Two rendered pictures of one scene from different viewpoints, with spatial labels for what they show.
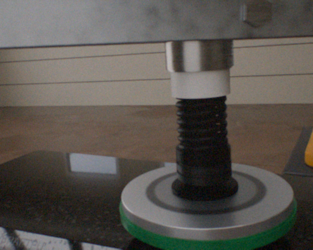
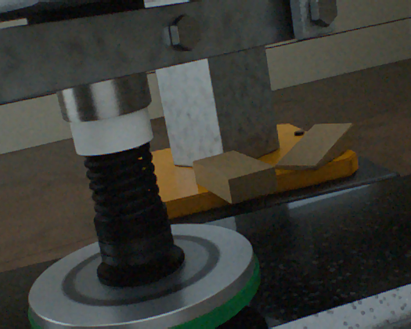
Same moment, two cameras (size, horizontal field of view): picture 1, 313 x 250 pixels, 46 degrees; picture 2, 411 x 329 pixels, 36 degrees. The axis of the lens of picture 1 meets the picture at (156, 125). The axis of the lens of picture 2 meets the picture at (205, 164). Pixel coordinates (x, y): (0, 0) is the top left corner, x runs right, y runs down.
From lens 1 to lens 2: 0.24 m
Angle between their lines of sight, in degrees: 37
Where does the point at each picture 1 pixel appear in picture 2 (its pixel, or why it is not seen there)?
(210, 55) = (136, 92)
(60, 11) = not seen: outside the picture
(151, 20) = (76, 58)
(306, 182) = not seen: hidden behind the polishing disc
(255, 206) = (221, 260)
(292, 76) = (12, 105)
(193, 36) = (125, 71)
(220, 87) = (148, 128)
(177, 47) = (92, 88)
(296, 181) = not seen: hidden behind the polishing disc
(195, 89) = (124, 137)
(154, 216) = (125, 316)
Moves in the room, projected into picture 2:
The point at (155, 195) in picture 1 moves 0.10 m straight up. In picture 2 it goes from (92, 298) to (66, 189)
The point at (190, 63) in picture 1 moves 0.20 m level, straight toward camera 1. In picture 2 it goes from (114, 106) to (272, 119)
